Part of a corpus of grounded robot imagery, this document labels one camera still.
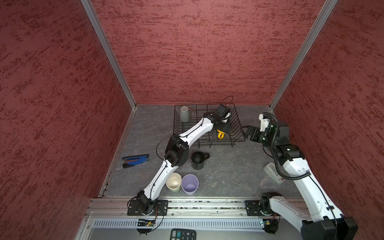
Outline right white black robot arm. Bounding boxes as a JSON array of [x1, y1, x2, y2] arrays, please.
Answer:
[[245, 112, 358, 240]]

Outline yellow mug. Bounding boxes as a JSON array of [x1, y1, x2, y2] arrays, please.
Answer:
[[217, 130, 226, 140]]

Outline black mug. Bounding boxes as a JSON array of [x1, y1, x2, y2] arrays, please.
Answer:
[[191, 152, 210, 171]]

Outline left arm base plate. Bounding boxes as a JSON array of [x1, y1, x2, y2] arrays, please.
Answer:
[[127, 199, 169, 216]]

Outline black calculator remote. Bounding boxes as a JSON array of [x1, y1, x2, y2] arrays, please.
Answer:
[[170, 229, 197, 240]]

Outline black wire dish rack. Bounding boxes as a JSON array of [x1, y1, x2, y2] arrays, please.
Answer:
[[173, 103, 245, 147]]

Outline lilac plastic cup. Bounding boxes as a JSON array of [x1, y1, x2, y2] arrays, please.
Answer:
[[181, 174, 199, 196]]

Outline aluminium rail frame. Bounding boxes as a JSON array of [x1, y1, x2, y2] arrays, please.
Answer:
[[76, 197, 309, 240]]

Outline blue black crimping tool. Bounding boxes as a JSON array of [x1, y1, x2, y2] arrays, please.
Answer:
[[122, 155, 149, 169]]

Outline grey white mug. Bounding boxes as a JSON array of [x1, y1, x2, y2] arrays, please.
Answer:
[[180, 106, 194, 123]]

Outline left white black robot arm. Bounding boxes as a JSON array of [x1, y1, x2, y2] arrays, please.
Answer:
[[133, 104, 232, 216]]

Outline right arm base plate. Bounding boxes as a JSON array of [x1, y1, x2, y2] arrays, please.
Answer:
[[245, 199, 279, 217]]

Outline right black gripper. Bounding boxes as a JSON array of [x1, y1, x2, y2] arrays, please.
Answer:
[[239, 125, 277, 148]]

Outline cream light green mug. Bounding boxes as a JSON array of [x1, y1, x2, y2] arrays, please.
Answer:
[[166, 173, 182, 192]]

